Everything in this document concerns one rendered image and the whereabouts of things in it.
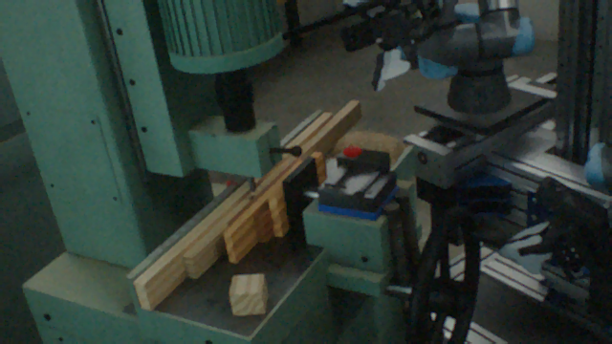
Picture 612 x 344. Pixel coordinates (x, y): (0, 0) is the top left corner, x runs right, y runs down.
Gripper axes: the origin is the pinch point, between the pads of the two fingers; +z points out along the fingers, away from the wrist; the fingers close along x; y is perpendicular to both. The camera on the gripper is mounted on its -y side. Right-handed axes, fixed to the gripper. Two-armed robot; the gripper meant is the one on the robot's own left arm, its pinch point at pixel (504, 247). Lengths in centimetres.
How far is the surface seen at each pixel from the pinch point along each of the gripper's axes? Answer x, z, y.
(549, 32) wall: 327, 97, 36
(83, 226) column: -21, 61, -39
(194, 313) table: -37, 27, -22
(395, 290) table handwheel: -12.2, 14.0, -4.1
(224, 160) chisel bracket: -13.9, 27.6, -36.4
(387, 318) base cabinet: 2.7, 32.5, 8.7
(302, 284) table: -24.1, 18.4, -15.5
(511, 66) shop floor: 286, 110, 35
